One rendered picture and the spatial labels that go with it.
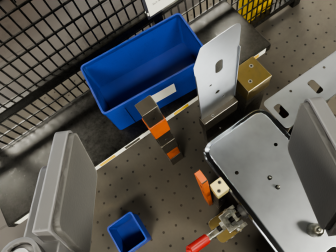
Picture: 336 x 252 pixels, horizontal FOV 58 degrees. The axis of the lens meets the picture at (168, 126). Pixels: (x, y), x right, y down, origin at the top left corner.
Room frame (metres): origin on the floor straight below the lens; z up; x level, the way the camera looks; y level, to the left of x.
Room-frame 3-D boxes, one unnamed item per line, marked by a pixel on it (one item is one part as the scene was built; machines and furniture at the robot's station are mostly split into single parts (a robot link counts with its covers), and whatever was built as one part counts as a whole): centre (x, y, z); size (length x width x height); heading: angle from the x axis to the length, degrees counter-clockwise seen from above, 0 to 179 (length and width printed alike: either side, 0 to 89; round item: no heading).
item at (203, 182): (0.12, -0.02, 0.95); 0.03 x 0.01 x 0.50; 10
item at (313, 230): (-0.08, -0.21, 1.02); 0.03 x 0.03 x 0.07
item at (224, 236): (0.01, -0.01, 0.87); 0.10 x 0.07 x 0.35; 100
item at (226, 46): (0.31, -0.15, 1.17); 0.12 x 0.01 x 0.34; 100
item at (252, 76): (0.34, -0.27, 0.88); 0.08 x 0.08 x 0.36; 10
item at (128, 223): (0.13, 0.28, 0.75); 0.11 x 0.10 x 0.09; 10
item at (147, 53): (0.45, -0.01, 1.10); 0.30 x 0.17 x 0.13; 94
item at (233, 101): (0.31, -0.15, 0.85); 0.12 x 0.03 x 0.30; 100
